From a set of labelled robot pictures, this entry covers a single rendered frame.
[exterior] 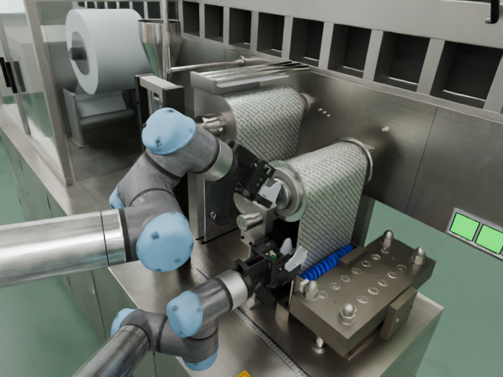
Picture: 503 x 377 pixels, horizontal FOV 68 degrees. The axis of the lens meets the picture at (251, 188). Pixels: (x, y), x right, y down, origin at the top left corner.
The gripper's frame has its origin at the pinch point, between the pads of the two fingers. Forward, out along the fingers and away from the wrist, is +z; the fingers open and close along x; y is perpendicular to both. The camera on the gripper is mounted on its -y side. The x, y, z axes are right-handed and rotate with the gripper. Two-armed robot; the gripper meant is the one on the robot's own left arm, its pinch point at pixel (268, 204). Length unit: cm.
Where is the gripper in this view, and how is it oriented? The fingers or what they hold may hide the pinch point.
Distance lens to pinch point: 84.9
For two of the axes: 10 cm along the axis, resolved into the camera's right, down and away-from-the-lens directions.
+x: -6.6, -4.0, 6.4
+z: 5.5, 3.3, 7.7
